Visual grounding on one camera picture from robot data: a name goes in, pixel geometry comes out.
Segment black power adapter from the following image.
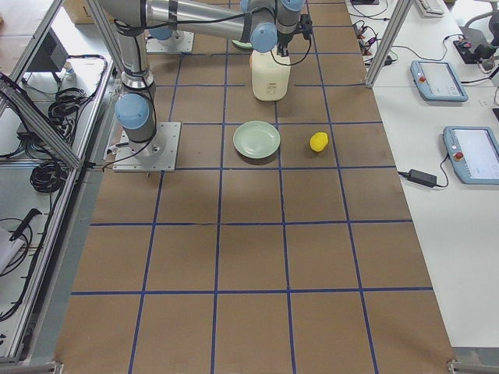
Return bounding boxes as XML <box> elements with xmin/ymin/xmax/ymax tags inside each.
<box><xmin>407</xmin><ymin>169</ymin><xmax>437</xmax><ymax>188</ymax></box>

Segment green plate near arm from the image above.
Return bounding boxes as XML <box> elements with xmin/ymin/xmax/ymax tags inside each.
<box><xmin>232</xmin><ymin>40</ymin><xmax>253</xmax><ymax>50</ymax></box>
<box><xmin>232</xmin><ymin>121</ymin><xmax>281</xmax><ymax>159</ymax></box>

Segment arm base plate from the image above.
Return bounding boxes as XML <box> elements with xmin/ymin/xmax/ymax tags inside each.
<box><xmin>111</xmin><ymin>122</ymin><xmax>181</xmax><ymax>172</ymax></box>
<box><xmin>146</xmin><ymin>31</ymin><xmax>194</xmax><ymax>55</ymax></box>

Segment upper teach pendant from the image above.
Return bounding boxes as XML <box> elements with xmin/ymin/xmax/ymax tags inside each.
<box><xmin>410</xmin><ymin>60</ymin><xmax>469</xmax><ymax>103</ymax></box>

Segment yellow toy pepper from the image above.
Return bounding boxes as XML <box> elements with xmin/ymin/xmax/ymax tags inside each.
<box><xmin>309</xmin><ymin>132</ymin><xmax>329</xmax><ymax>153</ymax></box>

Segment lower teach pendant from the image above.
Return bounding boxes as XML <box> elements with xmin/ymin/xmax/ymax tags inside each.
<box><xmin>443</xmin><ymin>126</ymin><xmax>498</xmax><ymax>185</ymax></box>

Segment cardboard box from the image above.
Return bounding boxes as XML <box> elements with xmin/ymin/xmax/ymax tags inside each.
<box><xmin>62</xmin><ymin>0</ymin><xmax>94</xmax><ymax>25</ymax></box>

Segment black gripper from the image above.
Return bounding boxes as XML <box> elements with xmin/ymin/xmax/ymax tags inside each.
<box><xmin>277</xmin><ymin>13</ymin><xmax>313</xmax><ymax>55</ymax></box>

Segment teach pendant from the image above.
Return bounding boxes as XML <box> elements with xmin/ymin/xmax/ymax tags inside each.
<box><xmin>410</xmin><ymin>60</ymin><xmax>469</xmax><ymax>103</ymax></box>
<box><xmin>443</xmin><ymin>126</ymin><xmax>498</xmax><ymax>185</ymax></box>

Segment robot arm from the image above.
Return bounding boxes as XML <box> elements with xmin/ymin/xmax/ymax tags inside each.
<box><xmin>100</xmin><ymin>1</ymin><xmax>312</xmax><ymax>163</ymax></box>

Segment coiled black cables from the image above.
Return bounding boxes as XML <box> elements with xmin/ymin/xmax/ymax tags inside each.
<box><xmin>30</xmin><ymin>87</ymin><xmax>98</xmax><ymax>196</ymax></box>

